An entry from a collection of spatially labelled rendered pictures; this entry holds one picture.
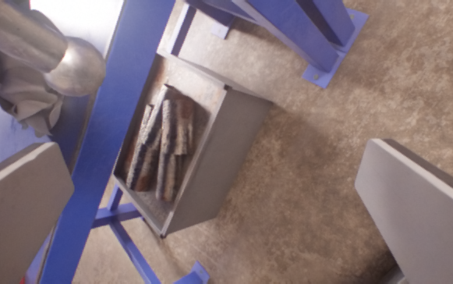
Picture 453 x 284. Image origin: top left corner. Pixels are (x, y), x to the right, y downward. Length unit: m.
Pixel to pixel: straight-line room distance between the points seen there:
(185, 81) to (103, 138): 0.50
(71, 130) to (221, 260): 0.86
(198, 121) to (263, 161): 0.30
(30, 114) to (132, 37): 0.18
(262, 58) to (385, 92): 0.42
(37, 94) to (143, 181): 0.59
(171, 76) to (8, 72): 0.56
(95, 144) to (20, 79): 0.12
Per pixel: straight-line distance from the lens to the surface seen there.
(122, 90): 0.37
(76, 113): 0.40
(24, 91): 0.41
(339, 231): 0.88
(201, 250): 1.19
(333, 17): 0.74
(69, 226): 0.49
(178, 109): 0.76
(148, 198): 0.98
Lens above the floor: 0.83
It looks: 54 degrees down
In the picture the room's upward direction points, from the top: 88 degrees counter-clockwise
